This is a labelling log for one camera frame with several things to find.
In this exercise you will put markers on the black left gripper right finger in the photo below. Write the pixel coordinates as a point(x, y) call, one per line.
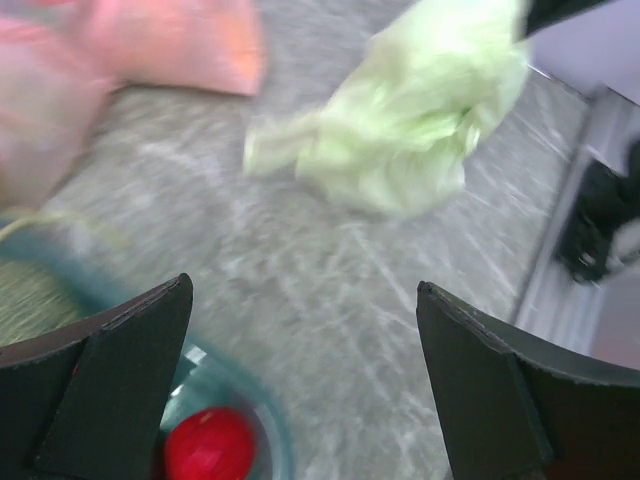
point(510, 403)

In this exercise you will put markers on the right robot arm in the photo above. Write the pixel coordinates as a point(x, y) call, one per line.
point(594, 47)

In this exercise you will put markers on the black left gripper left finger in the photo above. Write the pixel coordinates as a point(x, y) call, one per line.
point(86, 401)

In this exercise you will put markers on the light green plastic bag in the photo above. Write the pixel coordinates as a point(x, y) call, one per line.
point(394, 136)

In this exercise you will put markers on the left pink tied bag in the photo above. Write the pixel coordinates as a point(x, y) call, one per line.
point(60, 61)

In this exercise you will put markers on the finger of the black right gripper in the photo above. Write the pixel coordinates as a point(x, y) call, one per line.
point(544, 13)

